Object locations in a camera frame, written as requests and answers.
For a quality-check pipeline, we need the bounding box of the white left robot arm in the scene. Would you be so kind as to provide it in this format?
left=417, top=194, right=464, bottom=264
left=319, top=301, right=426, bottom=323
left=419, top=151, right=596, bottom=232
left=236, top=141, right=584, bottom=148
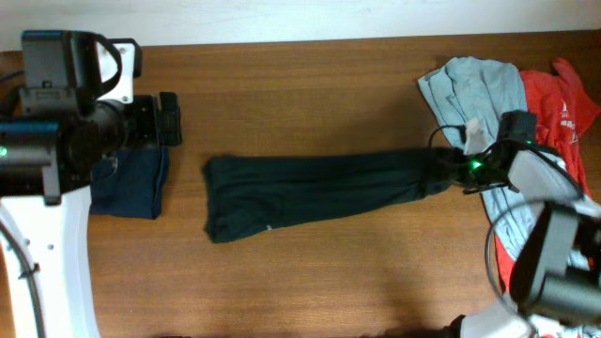
left=1, top=92, right=181, bottom=337

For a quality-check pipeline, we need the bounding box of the light blue shirt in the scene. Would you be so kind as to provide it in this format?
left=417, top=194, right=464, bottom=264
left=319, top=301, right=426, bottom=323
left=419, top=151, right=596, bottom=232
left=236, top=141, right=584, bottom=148
left=417, top=55, right=593, bottom=273

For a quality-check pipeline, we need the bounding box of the folded navy blue shirt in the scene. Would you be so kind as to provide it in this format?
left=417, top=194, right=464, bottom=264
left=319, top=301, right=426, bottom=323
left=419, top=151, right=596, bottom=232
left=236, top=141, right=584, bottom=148
left=89, top=147, right=170, bottom=220

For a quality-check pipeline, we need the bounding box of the red shirt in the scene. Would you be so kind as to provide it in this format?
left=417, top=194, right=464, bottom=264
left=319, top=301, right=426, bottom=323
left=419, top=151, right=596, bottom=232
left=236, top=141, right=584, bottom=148
left=491, top=58, right=600, bottom=287

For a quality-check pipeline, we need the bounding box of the dark green shirt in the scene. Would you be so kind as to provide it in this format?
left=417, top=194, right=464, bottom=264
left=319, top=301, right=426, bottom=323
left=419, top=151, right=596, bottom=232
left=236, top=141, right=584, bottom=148
left=203, top=147, right=460, bottom=243

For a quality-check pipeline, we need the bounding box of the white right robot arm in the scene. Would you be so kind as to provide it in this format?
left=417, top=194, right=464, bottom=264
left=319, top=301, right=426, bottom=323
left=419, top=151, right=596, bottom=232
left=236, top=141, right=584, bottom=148
left=434, top=140, right=600, bottom=337

